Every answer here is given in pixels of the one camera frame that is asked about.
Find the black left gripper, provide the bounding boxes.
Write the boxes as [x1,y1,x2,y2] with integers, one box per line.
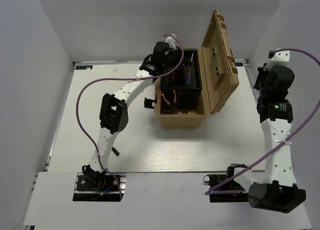
[161,46,193,71]

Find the black toolbox tray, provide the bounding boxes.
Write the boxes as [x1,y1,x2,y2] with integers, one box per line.
[160,49,202,92]

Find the blue handled screwdriver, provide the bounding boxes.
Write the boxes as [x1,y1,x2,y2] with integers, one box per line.
[185,52,194,86]

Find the yellow handled needle-nose pliers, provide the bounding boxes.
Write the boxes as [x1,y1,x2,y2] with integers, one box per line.
[170,89,177,105]

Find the yellow handled small pliers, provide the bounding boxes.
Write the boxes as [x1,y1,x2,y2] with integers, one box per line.
[161,93,171,106]

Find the tan plastic toolbox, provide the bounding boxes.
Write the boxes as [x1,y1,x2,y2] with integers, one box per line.
[154,10,239,129]

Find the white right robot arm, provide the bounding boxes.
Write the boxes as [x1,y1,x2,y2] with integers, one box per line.
[225,65,306,214]

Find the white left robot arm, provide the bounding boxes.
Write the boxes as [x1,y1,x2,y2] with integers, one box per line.
[82,35,184,190]

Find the black front toolbox latch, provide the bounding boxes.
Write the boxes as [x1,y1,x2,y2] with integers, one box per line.
[143,97,157,109]

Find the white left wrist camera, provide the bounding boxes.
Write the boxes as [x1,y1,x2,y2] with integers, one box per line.
[163,34,177,50]

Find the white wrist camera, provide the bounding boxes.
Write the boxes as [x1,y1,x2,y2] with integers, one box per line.
[263,49,290,71]
[163,34,177,50]

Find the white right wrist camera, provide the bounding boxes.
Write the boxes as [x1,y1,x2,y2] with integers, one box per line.
[263,49,290,71]

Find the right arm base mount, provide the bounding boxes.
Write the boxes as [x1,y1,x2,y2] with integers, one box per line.
[203,163,262,203]

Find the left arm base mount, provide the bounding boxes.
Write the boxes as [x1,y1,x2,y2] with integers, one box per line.
[72,173,126,202]

